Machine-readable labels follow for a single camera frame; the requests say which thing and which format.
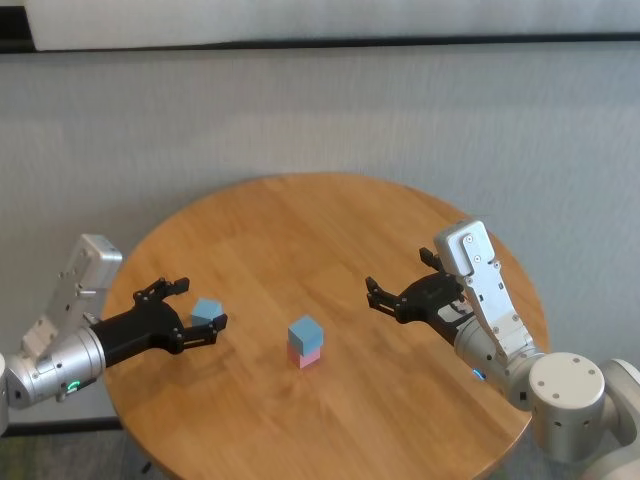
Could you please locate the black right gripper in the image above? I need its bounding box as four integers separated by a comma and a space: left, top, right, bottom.
364, 246, 475, 347

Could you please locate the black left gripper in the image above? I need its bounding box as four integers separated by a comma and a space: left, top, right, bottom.
91, 275, 230, 370

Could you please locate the blue cube block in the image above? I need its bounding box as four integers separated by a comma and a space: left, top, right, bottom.
191, 297, 225, 326
287, 314, 324, 357

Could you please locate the pink cube block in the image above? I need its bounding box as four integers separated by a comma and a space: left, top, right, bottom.
286, 341, 322, 370

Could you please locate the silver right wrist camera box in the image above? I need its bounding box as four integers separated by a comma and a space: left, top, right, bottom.
432, 218, 547, 369

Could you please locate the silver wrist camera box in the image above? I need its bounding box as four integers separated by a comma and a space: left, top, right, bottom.
20, 233, 124, 361
432, 218, 547, 369

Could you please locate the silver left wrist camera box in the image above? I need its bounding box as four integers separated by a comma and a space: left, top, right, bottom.
20, 233, 124, 361

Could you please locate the black wall rail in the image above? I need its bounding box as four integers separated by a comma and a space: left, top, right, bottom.
0, 7, 640, 54

